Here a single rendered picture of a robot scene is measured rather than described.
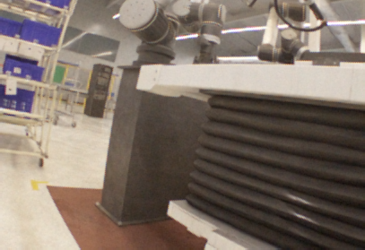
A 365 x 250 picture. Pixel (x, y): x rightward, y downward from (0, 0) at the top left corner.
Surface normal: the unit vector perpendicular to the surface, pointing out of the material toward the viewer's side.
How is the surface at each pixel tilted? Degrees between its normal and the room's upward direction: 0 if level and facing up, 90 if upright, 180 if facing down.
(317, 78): 90
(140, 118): 90
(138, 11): 90
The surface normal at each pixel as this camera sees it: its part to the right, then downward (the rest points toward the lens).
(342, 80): -0.76, -0.17
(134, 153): 0.69, 0.12
